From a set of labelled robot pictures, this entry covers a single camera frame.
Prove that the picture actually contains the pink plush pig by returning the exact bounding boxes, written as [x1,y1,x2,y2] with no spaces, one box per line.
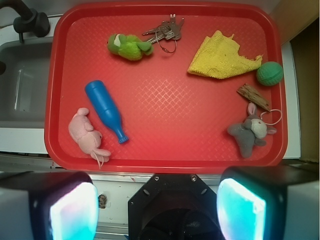
[68,107,111,169]

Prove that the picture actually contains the red plastic tray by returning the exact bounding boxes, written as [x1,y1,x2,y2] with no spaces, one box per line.
[44,1,288,174]

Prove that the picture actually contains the brown wood piece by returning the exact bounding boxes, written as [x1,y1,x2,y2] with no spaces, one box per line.
[237,83,271,112]

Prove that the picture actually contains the green ball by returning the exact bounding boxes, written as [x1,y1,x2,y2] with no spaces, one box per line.
[256,61,284,87]

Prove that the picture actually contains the green plush frog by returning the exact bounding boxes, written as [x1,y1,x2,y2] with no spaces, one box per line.
[107,33,154,61]

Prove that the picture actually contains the blue plastic bottle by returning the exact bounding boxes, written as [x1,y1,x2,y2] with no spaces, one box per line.
[84,80,129,144]

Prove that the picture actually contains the grey sink basin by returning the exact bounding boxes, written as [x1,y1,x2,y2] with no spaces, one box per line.
[0,38,52,129]

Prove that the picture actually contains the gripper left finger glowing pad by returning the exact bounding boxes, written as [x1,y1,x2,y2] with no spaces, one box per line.
[0,171,99,240]

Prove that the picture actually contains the silver keys on ring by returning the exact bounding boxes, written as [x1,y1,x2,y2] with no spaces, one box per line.
[142,14,185,54]

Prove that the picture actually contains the black faucet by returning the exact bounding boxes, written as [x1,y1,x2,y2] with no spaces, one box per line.
[0,0,51,75]

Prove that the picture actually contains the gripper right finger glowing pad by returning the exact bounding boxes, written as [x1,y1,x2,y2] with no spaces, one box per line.
[216,165,320,240]

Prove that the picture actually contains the grey plush bunny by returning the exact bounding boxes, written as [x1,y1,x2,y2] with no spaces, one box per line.
[227,102,283,159]

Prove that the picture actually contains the yellow cloth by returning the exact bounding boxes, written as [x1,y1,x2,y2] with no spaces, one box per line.
[187,30,263,80]

